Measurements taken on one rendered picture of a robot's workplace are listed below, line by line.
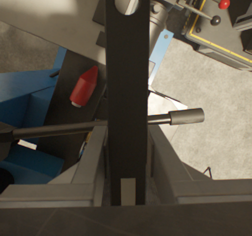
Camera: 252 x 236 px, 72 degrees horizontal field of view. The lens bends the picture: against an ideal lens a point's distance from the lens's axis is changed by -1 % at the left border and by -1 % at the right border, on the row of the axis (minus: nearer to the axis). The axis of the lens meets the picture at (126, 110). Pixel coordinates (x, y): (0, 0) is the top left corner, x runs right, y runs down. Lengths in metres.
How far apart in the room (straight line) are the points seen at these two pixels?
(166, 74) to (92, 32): 1.30
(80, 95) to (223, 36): 1.22
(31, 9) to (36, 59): 1.31
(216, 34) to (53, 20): 1.22
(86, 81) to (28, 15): 0.21
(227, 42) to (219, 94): 0.57
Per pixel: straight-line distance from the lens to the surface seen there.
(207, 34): 1.48
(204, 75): 1.83
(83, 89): 0.53
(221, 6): 0.77
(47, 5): 0.50
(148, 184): 0.39
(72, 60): 0.58
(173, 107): 0.69
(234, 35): 1.57
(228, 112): 2.02
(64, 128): 0.32
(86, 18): 0.47
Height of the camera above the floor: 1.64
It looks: 75 degrees down
